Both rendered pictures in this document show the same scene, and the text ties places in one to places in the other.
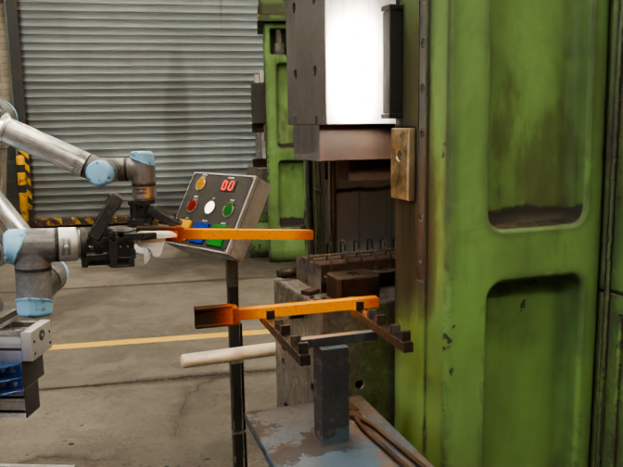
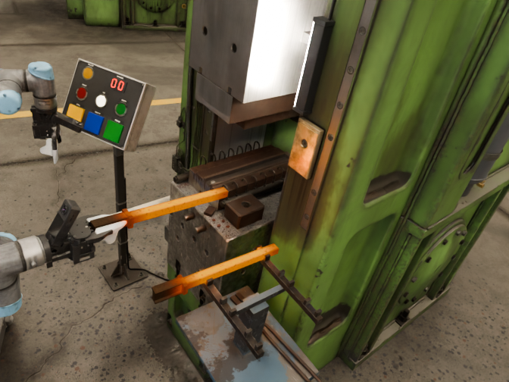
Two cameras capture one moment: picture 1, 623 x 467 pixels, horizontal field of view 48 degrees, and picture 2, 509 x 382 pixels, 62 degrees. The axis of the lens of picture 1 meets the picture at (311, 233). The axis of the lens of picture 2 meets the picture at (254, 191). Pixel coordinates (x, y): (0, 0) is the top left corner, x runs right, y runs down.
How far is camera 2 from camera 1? 0.95 m
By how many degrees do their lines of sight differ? 35
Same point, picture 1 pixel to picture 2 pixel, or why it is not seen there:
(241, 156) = not seen: outside the picture
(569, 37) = (444, 58)
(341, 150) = (245, 113)
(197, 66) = not seen: outside the picture
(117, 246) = (79, 248)
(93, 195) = not seen: outside the picture
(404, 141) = (313, 138)
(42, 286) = (13, 295)
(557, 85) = (423, 95)
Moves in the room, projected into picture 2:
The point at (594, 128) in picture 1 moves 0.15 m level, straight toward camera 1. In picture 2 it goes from (437, 127) to (451, 151)
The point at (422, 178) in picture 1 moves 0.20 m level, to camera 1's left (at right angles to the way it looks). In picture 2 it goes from (322, 167) to (260, 171)
